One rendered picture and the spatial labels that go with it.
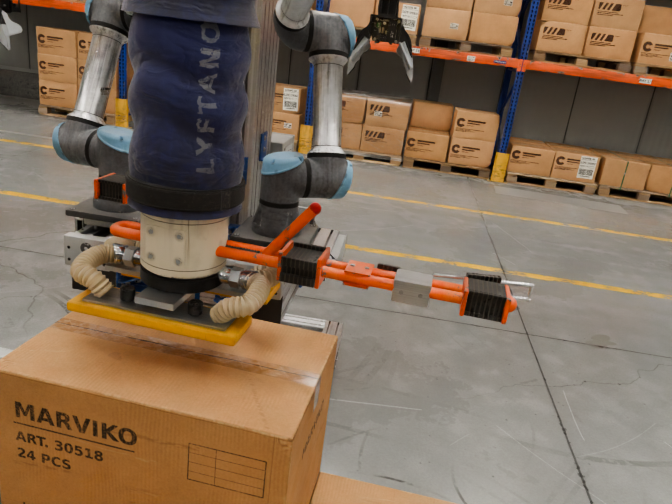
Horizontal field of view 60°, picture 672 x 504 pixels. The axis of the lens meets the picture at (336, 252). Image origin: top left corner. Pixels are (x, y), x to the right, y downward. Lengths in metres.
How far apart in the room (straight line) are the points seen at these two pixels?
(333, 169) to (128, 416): 0.90
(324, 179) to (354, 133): 6.60
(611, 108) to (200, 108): 9.20
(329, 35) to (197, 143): 0.80
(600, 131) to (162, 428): 9.30
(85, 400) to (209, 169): 0.48
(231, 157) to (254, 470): 0.57
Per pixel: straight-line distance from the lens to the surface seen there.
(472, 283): 1.12
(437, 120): 8.78
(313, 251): 1.17
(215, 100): 1.07
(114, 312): 1.18
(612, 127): 10.07
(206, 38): 1.05
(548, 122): 9.82
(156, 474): 1.23
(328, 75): 1.77
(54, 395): 1.24
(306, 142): 8.33
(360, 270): 1.11
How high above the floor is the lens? 1.60
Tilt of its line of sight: 20 degrees down
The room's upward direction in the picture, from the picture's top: 7 degrees clockwise
